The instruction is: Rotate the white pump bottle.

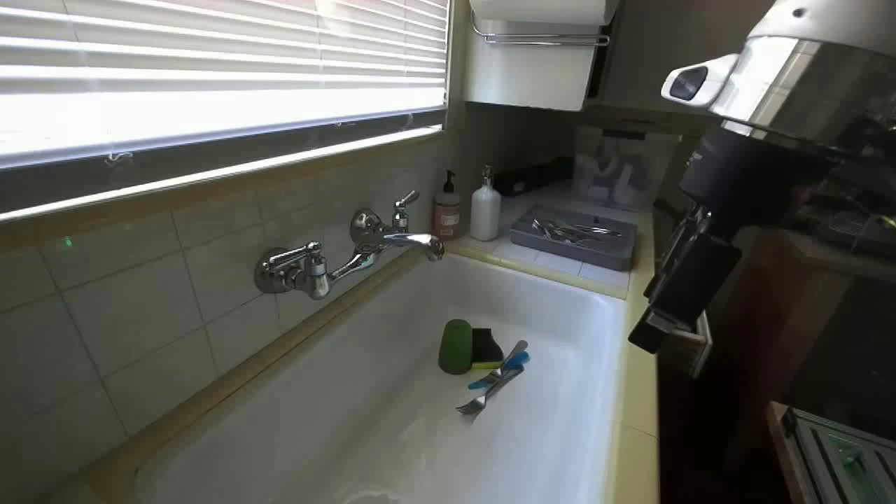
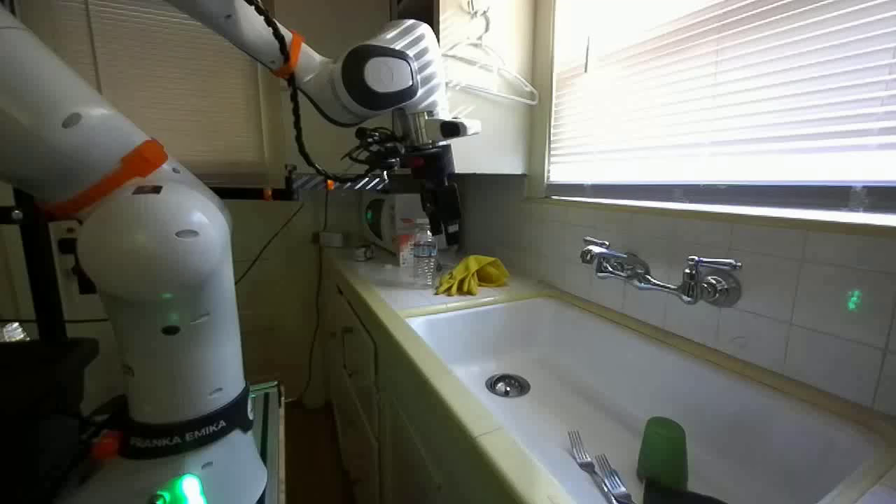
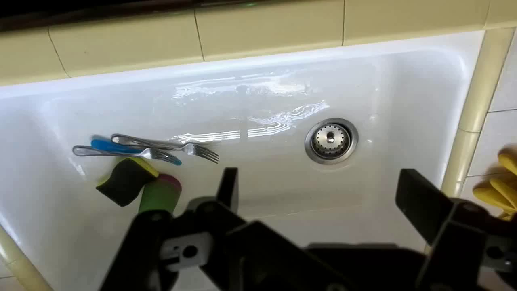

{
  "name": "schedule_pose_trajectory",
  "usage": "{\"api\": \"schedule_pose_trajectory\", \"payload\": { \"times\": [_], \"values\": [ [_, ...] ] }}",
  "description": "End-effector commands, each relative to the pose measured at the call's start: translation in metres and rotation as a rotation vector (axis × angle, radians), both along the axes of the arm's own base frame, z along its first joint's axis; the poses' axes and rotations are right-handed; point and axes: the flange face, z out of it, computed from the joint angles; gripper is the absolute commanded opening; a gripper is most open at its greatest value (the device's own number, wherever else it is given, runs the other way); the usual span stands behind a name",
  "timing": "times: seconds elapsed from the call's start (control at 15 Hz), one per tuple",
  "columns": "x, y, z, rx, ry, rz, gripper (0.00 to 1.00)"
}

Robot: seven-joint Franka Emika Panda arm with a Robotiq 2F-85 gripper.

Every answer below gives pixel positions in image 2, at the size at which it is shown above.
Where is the white window blind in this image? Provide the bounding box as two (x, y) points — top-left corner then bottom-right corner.
(548, 0), (896, 189)

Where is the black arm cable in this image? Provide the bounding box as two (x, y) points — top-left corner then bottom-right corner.
(244, 0), (415, 188)

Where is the white pump bottle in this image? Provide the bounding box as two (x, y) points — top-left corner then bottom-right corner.
(410, 218), (440, 287)

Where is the metal sink drain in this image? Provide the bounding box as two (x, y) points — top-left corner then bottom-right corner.
(485, 371), (532, 400)

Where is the white sink basin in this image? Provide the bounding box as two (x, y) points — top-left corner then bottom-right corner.
(405, 293), (885, 504)

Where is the green plastic cup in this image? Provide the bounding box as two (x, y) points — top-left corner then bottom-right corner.
(634, 413), (690, 491)

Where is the black equipment stand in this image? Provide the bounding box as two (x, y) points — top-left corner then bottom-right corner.
(0, 179), (101, 504)

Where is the silver fork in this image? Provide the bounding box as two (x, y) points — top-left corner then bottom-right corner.
(562, 428), (601, 482)

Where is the amber pump bottle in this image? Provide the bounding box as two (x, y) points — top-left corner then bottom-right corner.
(394, 231), (416, 273)

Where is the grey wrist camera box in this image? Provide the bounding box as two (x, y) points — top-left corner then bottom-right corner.
(409, 108), (485, 148)

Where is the yellow rubber glove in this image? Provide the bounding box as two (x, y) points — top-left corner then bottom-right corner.
(433, 251), (514, 298)

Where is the clear plastic dish container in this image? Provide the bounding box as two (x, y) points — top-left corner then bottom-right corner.
(360, 189), (415, 258)

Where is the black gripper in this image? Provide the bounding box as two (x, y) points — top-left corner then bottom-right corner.
(405, 140), (466, 251)

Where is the chrome wall faucet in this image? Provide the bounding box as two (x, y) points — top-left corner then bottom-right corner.
(577, 234), (746, 309)

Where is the white wire hanger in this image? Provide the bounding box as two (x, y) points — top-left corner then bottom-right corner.
(440, 6), (539, 106)

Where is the pale kitchen cabinet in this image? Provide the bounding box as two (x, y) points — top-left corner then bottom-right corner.
(319, 262), (527, 504)

